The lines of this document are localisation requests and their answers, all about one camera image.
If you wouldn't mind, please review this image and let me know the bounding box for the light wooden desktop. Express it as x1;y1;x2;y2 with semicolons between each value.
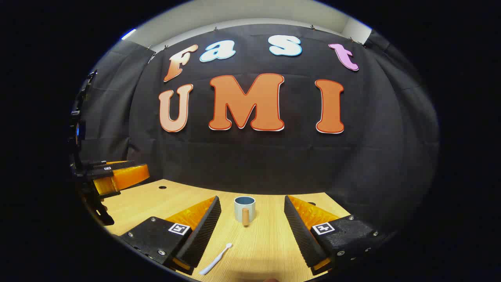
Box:
84;179;351;282

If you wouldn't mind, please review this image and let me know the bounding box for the white toothbrush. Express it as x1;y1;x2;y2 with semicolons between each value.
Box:
199;242;233;275

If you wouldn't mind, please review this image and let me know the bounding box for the black backdrop cloth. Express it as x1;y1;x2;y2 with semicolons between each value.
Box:
77;23;441;236

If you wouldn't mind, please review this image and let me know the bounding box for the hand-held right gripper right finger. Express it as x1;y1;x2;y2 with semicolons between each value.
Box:
284;195;388;277

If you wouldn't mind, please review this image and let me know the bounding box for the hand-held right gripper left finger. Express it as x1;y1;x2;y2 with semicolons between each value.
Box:
117;195;222;276

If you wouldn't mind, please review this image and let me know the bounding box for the pale blue cup wooden handle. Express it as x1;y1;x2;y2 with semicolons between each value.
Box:
234;196;256;227

